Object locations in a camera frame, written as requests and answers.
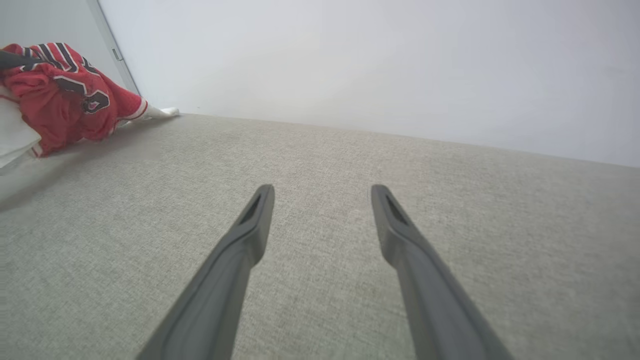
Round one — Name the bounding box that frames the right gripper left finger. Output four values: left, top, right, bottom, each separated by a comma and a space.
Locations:
136, 184, 276, 360

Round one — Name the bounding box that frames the grey metal wall strip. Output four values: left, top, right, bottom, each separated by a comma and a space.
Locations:
86, 0, 141, 96

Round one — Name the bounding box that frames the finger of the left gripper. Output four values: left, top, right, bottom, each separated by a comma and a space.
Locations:
0, 51, 47, 71

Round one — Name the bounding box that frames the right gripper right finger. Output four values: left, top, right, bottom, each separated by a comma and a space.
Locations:
370, 184, 516, 360

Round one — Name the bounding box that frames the red and white jersey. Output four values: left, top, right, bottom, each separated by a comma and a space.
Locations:
0, 42, 181, 169

